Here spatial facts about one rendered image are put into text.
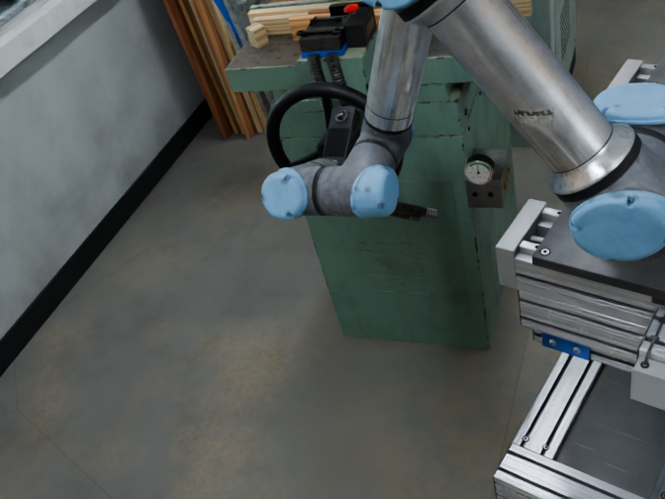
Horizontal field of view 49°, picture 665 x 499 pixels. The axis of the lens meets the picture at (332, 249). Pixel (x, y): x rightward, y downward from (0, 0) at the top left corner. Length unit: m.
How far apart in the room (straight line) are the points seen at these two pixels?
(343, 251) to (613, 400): 0.75
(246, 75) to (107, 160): 1.35
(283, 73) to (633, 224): 0.95
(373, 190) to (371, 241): 0.85
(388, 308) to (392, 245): 0.25
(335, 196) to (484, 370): 1.09
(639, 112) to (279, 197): 0.50
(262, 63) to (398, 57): 0.69
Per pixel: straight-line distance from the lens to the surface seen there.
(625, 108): 1.02
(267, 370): 2.19
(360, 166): 1.06
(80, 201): 2.85
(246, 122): 3.22
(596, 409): 1.71
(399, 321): 2.08
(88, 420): 2.34
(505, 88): 0.85
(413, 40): 1.02
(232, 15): 2.49
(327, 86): 1.40
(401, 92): 1.07
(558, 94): 0.87
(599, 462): 1.63
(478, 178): 1.59
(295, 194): 1.06
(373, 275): 1.96
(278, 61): 1.66
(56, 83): 2.78
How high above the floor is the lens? 1.59
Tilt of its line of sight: 40 degrees down
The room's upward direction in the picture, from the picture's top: 17 degrees counter-clockwise
